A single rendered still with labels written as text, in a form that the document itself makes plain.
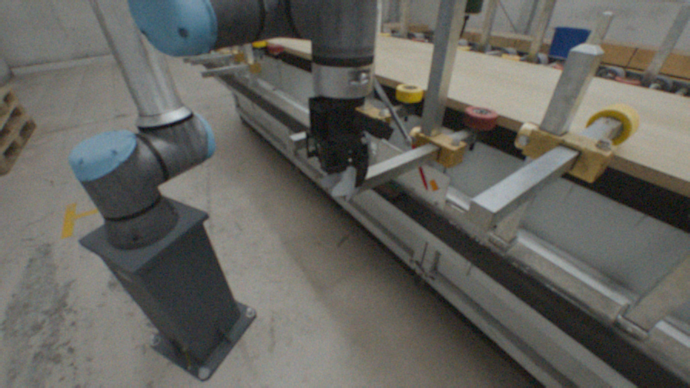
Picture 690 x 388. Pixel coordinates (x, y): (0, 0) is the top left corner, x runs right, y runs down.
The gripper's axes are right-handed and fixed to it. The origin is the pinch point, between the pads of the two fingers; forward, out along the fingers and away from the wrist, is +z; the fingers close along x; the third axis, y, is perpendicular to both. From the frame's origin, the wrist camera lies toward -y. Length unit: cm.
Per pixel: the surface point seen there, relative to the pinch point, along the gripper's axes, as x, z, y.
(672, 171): 37, -9, -48
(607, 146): 28.9, -15.6, -26.5
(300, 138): -23.5, -2.3, -1.8
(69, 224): -165, 85, 94
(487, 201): 24.8, -13.4, -1.2
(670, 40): 15, -25, -134
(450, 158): 4.6, -2.6, -24.8
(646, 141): 30, -9, -60
